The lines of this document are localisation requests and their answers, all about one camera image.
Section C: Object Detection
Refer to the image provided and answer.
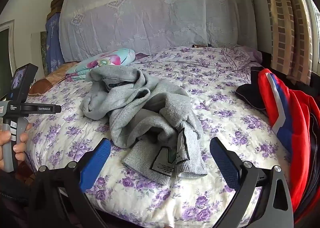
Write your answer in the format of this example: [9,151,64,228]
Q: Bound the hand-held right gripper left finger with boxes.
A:
[29,138,112,228]

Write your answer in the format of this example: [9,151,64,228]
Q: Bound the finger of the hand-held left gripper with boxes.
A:
[22,103,62,118]

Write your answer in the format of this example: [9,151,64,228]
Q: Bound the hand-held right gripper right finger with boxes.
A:
[209,137,294,228]

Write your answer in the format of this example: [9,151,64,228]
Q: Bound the grey pants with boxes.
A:
[81,65,208,185]

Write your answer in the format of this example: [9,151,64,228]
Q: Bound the person's left hand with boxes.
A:
[0,123,32,169]

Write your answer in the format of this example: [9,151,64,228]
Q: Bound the brown pillow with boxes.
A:
[28,61,78,96]

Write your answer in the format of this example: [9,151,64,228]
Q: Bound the door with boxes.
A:
[0,20,16,98]

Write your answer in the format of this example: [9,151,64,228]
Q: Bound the green patterned board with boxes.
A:
[40,31,48,69]

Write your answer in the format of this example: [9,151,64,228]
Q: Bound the blue patterned quilt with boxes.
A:
[45,12,66,69]

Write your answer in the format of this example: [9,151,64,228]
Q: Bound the purple floral bed sheet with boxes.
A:
[25,45,293,228]

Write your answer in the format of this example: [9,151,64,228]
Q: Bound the dark cloth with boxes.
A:
[235,66,269,116]

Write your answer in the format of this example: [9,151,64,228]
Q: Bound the teal pink floral pillow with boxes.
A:
[65,48,136,82]

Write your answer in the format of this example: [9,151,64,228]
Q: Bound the red blue jacket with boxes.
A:
[257,69,320,215]

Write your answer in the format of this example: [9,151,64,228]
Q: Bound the purple floral pillow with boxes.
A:
[222,46,262,71]

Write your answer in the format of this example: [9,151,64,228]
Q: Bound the white lace cover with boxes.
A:
[59,0,258,62]

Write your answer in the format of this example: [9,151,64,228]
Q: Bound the brown checked curtain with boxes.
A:
[260,0,316,84]

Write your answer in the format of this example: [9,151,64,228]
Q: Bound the window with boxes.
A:
[310,0,320,68]

